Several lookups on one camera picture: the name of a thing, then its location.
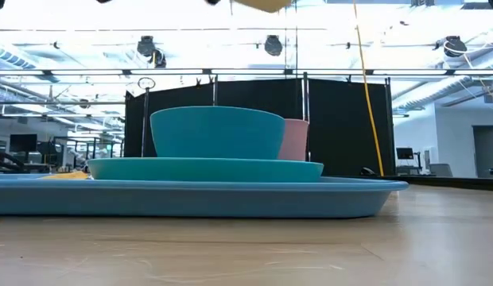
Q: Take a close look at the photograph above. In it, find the yellow-handled table knife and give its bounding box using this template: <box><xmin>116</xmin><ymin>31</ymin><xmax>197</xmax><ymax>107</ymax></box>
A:
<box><xmin>233</xmin><ymin>0</ymin><xmax>294</xmax><ymax>14</ymax></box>

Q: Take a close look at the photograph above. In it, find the blue plastic bowl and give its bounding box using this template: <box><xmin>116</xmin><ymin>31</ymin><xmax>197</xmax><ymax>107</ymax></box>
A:
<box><xmin>149</xmin><ymin>105</ymin><xmax>286</xmax><ymax>160</ymax></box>

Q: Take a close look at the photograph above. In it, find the pink plastic cup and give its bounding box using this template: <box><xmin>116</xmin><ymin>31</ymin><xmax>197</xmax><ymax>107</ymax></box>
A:
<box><xmin>277</xmin><ymin>118</ymin><xmax>310</xmax><ymax>162</ymax></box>

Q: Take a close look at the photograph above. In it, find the teal plastic plate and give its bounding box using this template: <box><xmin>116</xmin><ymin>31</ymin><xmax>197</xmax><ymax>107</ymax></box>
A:
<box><xmin>87</xmin><ymin>157</ymin><xmax>325</xmax><ymax>184</ymax></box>

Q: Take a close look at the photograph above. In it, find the blue plastic tray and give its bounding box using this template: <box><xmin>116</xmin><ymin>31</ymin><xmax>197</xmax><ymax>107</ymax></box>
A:
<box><xmin>0</xmin><ymin>173</ymin><xmax>410</xmax><ymax>219</ymax></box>

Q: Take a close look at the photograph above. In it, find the yellow cloth napkin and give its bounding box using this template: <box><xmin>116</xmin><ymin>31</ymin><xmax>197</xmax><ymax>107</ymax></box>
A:
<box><xmin>41</xmin><ymin>171</ymin><xmax>90</xmax><ymax>180</ymax></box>

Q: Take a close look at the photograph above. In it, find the black partition screen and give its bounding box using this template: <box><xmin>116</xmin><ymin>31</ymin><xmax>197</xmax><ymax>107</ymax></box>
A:
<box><xmin>124</xmin><ymin>77</ymin><xmax>397</xmax><ymax>178</ymax></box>

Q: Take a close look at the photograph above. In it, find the dark grey door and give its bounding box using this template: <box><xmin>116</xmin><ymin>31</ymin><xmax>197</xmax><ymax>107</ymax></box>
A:
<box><xmin>472</xmin><ymin>125</ymin><xmax>493</xmax><ymax>179</ymax></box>

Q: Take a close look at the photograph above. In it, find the black ceiling cable reel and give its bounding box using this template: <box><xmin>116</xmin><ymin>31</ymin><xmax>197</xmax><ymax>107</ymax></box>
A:
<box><xmin>263</xmin><ymin>34</ymin><xmax>284</xmax><ymax>57</ymax></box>
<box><xmin>135</xmin><ymin>35</ymin><xmax>168</xmax><ymax>68</ymax></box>
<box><xmin>444</xmin><ymin>35</ymin><xmax>468</xmax><ymax>59</ymax></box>

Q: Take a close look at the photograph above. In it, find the long ceiling light rail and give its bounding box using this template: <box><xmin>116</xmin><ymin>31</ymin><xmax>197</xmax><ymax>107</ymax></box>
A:
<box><xmin>0</xmin><ymin>68</ymin><xmax>493</xmax><ymax>76</ymax></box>

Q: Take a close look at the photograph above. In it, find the black ring-top pole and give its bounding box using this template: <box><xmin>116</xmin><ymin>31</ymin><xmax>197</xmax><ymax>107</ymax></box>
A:
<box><xmin>137</xmin><ymin>76</ymin><xmax>157</xmax><ymax>158</ymax></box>

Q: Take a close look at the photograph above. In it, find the yellow hanging cable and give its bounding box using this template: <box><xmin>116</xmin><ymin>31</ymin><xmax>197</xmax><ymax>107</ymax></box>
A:
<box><xmin>351</xmin><ymin>0</ymin><xmax>385</xmax><ymax>178</ymax></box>

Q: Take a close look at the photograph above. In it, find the grey ceiling duct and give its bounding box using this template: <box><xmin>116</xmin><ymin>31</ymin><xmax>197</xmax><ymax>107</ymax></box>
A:
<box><xmin>391</xmin><ymin>75</ymin><xmax>466</xmax><ymax>112</ymax></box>
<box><xmin>0</xmin><ymin>44</ymin><xmax>39</xmax><ymax>72</ymax></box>

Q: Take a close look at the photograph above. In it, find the black aluminium rig frame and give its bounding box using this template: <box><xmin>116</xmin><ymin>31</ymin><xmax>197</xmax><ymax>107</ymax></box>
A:
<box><xmin>349</xmin><ymin>174</ymin><xmax>493</xmax><ymax>192</ymax></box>

